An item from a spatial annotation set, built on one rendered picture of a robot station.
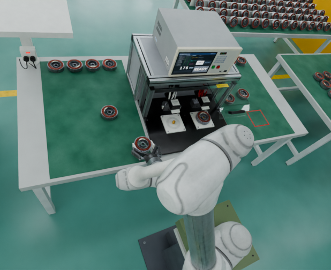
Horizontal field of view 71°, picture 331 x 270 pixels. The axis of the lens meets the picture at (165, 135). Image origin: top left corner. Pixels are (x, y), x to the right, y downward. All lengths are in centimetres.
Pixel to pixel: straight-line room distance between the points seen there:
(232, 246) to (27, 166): 114
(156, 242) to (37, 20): 178
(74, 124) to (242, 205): 178
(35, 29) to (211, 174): 122
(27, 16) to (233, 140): 132
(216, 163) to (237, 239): 57
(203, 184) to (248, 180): 213
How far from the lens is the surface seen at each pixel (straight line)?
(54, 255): 212
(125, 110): 170
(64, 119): 164
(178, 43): 139
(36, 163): 151
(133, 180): 109
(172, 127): 165
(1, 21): 159
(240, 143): 66
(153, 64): 152
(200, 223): 75
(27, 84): 187
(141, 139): 148
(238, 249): 114
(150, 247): 212
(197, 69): 152
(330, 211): 324
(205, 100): 172
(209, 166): 61
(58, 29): 152
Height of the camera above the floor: 208
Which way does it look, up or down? 55 degrees down
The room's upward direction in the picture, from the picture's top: 25 degrees clockwise
